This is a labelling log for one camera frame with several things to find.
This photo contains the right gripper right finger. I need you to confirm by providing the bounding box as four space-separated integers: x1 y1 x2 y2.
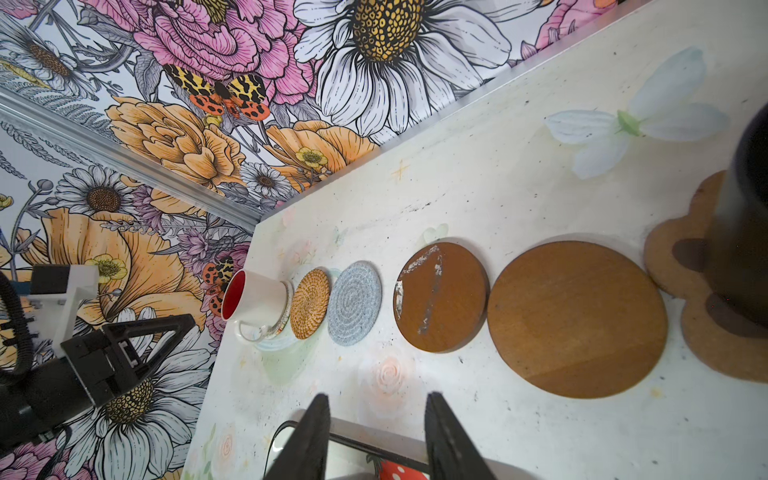
424 392 496 480

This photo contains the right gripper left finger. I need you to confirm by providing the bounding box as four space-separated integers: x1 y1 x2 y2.
264 394 331 480

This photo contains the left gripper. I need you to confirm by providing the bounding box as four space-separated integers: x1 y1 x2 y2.
1 314 196 447

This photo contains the red interior mug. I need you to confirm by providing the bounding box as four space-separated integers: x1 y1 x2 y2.
221 269 294 344

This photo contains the woven rattan coaster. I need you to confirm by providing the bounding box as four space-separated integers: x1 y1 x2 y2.
290 268 331 340

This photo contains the scratched dark wooden coaster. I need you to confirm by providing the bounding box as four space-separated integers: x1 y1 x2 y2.
392 241 490 353

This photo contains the grey braided coaster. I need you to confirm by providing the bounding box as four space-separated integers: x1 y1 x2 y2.
327 261 382 346

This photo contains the plain round wooden coaster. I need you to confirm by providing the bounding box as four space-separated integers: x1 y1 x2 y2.
488 240 668 399

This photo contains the paw shaped wooden coaster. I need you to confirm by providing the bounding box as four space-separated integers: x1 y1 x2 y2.
643 171 767 383

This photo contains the black mug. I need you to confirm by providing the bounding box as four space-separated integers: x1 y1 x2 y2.
704 107 767 326

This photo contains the strawberry print serving tray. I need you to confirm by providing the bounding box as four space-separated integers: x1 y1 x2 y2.
264 418 430 480

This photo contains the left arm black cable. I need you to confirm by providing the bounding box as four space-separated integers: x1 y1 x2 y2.
0 272 34 385

